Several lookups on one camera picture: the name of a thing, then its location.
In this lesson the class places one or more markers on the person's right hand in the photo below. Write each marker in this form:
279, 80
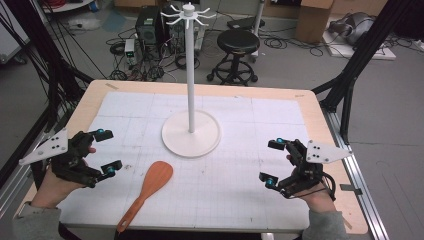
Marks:
321, 200

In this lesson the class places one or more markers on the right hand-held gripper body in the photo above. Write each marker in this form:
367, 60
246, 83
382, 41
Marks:
325, 154

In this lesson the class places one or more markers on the person's left hand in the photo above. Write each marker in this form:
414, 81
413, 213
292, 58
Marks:
51, 191

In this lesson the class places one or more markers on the black flat case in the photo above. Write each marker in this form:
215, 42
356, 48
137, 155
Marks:
245, 22

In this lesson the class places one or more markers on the black computer tower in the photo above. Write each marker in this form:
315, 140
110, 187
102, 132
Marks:
148, 25

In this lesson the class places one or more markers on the white flat board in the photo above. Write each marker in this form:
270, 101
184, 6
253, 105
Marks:
383, 53

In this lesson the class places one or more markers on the white metal pole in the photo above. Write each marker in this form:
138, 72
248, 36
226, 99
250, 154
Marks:
258, 20

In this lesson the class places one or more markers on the white grid mat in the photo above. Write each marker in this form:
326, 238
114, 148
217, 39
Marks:
216, 193

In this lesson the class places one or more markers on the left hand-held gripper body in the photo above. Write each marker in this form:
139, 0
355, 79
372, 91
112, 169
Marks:
58, 143

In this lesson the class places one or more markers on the black metal bracket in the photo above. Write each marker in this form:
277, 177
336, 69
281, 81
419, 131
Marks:
350, 189

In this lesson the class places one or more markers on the aluminium rail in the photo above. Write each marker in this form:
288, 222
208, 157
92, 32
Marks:
363, 186
13, 190

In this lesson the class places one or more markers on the wooden spatula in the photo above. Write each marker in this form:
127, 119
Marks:
156, 176

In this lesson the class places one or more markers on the white cabinet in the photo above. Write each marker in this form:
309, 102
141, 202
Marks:
8, 36

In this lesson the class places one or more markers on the small grey power supply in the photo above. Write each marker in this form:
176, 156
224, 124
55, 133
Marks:
129, 50

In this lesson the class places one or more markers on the grey bag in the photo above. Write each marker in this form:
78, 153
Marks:
355, 26

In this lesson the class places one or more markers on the white hook stand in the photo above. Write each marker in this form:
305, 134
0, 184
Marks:
190, 83

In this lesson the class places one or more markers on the black round stool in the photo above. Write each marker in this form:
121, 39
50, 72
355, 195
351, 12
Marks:
238, 41

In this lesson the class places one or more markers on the cardboard box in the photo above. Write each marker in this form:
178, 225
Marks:
313, 20

